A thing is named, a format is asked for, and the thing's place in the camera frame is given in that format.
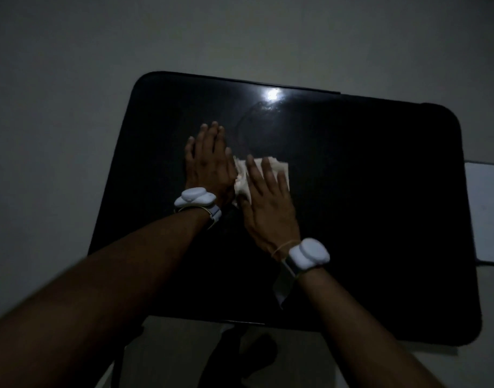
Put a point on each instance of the person's left hand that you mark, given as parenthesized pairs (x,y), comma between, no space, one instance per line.
(208,169)

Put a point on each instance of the person's right hand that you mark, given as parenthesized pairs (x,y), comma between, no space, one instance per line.
(269,214)

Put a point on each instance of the person's left thumb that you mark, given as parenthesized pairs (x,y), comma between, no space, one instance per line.
(231,161)

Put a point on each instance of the person's right middle finger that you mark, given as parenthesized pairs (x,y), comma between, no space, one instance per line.
(268,173)

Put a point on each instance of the person's left little finger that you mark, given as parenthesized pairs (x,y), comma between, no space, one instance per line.
(190,147)

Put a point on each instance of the person's left middle finger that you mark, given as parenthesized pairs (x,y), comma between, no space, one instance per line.
(213,137)

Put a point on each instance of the person's right thumb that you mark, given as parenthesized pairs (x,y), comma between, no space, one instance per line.
(243,202)

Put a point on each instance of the cream cleaning cloth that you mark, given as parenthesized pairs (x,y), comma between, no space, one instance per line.
(242,181)

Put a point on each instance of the person's right forearm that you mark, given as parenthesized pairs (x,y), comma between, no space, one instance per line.
(360,339)

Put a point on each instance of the person's left forearm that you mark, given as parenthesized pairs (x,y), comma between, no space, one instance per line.
(109,294)

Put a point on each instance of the white wrist tracker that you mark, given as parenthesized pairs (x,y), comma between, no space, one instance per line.
(307,255)
(196,199)

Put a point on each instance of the thin yellow wrist band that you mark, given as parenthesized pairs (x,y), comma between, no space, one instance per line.
(280,248)

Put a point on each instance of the white flat panel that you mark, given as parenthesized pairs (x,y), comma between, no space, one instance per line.
(487,214)

